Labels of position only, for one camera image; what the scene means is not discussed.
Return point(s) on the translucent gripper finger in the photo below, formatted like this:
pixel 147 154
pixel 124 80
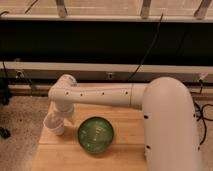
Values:
pixel 71 118
pixel 53 118

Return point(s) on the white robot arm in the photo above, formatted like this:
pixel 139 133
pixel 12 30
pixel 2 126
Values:
pixel 170 125

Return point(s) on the green glass bowl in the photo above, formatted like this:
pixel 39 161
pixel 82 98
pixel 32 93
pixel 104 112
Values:
pixel 95 135

